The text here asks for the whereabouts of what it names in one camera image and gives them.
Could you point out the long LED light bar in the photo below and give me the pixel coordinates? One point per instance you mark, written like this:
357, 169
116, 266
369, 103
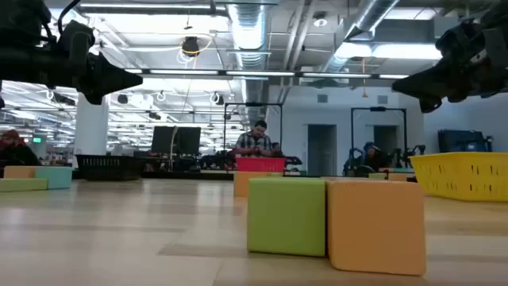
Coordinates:
182, 72

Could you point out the black plastic basket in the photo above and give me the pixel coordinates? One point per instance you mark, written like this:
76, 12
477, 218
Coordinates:
107, 167

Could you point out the dark blue cabinet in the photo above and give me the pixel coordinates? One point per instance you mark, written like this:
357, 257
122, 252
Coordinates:
462, 141

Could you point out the silver ventilation duct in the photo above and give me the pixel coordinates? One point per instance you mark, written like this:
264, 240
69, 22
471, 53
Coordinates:
369, 16
248, 39

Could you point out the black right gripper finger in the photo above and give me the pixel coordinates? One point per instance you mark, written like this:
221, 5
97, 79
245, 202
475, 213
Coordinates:
430, 105
420, 83

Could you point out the green foam cube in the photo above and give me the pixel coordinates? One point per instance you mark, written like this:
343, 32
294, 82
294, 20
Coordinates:
285, 216

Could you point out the black hanging ceiling lamp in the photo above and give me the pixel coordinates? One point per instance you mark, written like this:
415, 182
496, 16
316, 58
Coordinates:
190, 45

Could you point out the long green foam block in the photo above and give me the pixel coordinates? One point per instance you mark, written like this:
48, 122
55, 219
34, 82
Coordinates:
24, 185

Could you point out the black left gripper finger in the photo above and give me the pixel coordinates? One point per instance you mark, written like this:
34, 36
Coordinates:
111, 79

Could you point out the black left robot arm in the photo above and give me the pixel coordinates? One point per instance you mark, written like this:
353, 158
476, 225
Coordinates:
24, 20

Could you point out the small orange foam block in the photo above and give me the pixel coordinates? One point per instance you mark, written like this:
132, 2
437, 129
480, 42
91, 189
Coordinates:
240, 184
397, 177

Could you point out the black computer monitor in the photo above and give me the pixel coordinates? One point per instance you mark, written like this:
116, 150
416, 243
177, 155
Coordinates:
162, 139
188, 141

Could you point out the grey door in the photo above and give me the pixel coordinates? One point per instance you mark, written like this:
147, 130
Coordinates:
385, 139
321, 151

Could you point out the yellow hanging pendant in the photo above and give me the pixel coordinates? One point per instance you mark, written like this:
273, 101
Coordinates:
364, 94

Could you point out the red plastic basket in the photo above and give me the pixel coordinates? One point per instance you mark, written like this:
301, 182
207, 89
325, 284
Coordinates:
260, 164

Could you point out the yellow plastic basket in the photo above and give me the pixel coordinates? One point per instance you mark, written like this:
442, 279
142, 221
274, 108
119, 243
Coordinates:
460, 175

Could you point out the long cyan foam block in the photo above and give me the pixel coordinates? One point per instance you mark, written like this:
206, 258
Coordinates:
55, 177

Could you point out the small green foam block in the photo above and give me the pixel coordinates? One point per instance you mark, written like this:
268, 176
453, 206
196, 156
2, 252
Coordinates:
377, 176

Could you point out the black aluminium table frame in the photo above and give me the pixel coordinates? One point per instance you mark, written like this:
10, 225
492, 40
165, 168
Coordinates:
186, 175

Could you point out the white building column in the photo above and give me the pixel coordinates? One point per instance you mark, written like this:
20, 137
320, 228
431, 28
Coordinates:
91, 131

